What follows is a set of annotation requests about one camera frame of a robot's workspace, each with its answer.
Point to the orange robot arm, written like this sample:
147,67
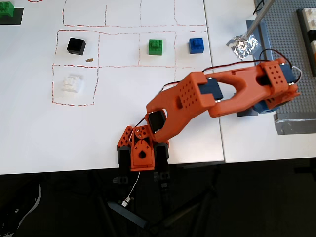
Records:
187,103

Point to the blue brick block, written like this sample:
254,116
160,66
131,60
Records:
196,47

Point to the green brick block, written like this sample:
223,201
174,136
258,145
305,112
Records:
155,48
6,10

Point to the white brick block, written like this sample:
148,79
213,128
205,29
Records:
71,84

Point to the black brick block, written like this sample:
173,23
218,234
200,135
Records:
76,47

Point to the black square marker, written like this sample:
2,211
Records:
17,19

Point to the crumpled aluminium foil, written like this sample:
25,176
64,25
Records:
243,47

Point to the orange brick cluster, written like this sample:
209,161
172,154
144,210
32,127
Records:
315,64

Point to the long grey tape strip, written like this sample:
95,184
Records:
263,37

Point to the grey studded baseplate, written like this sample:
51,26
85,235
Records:
284,37

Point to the small white brick cluster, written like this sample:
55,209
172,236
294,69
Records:
314,47

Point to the metal pole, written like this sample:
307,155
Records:
259,18

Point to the large white brick cluster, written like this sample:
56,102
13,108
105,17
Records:
311,19

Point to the black tripod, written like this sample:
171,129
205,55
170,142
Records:
130,214

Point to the black shoe white sole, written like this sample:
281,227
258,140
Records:
14,217

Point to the black brick frame strip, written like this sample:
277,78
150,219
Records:
302,32

